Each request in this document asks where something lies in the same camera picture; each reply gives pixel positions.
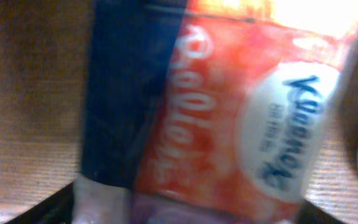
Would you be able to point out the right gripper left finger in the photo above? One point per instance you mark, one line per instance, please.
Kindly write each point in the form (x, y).
(56, 209)

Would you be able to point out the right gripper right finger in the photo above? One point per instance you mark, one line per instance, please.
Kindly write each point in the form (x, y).
(311, 214)

